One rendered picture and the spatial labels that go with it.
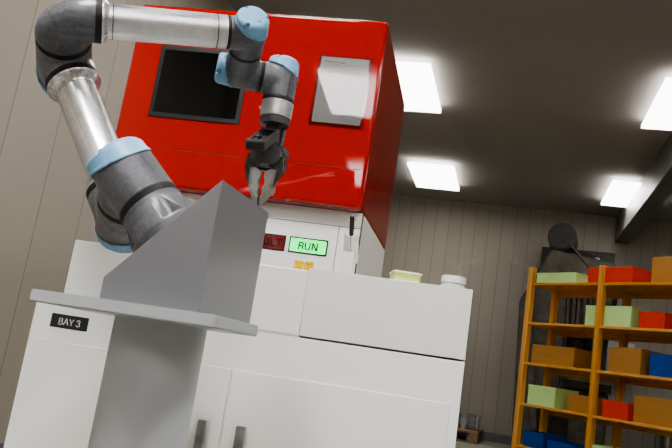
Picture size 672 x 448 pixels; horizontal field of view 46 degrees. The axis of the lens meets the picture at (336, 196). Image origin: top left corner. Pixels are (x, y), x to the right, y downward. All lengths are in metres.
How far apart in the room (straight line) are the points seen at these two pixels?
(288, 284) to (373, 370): 0.26
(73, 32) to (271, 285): 0.67
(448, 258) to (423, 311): 10.46
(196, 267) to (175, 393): 0.21
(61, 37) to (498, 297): 10.65
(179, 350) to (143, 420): 0.12
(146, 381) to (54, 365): 0.56
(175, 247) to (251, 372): 0.47
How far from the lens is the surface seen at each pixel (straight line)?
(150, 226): 1.37
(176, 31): 1.73
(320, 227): 2.35
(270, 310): 1.70
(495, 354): 11.95
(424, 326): 1.66
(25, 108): 4.24
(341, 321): 1.67
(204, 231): 1.31
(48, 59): 1.78
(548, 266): 10.91
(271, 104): 1.83
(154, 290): 1.33
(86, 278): 1.86
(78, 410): 1.84
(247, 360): 1.71
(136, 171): 1.43
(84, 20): 1.71
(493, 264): 12.07
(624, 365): 7.83
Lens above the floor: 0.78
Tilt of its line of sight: 12 degrees up
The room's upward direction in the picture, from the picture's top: 9 degrees clockwise
